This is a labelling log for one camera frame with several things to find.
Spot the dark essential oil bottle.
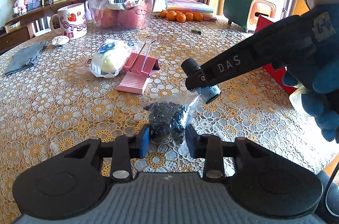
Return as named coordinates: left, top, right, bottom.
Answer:
left=181, top=58, right=221, bottom=104

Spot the bag of dark beads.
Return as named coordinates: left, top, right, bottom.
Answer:
left=144, top=91, right=200, bottom=145

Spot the pink binder clip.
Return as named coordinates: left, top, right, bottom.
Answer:
left=123, top=36, right=160, bottom=77

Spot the blueberry bun packet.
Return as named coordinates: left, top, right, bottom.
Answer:
left=90, top=39, right=136, bottom=78

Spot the small cartoon plush charm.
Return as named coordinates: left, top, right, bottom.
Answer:
left=51, top=36, right=69, bottom=46

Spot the small green object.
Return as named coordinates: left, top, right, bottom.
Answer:
left=191, top=29, right=202, bottom=35

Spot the blue gloved right hand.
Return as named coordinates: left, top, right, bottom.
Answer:
left=283, top=60, right=338, bottom=142

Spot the red cardboard box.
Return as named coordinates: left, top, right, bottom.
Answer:
left=254, top=15, right=296, bottom=95

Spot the orange tangerine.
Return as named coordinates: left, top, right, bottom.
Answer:
left=159, top=10, right=168, bottom=17
left=176, top=12, right=187, bottom=22
left=165, top=10, right=177, bottom=21
left=194, top=12, right=203, bottom=21

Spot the green orange tissue box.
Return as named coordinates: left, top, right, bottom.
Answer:
left=223, top=0, right=276, bottom=32

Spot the pink strawberry mug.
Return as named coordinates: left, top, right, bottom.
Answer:
left=49, top=3, right=87, bottom=40

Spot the grey folded cloth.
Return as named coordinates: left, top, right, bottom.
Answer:
left=5, top=42, right=48, bottom=77

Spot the white wifi router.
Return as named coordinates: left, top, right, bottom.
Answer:
left=31, top=16, right=51, bottom=37

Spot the wooden tv cabinet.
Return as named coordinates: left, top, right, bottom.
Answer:
left=1, top=0, right=85, bottom=54

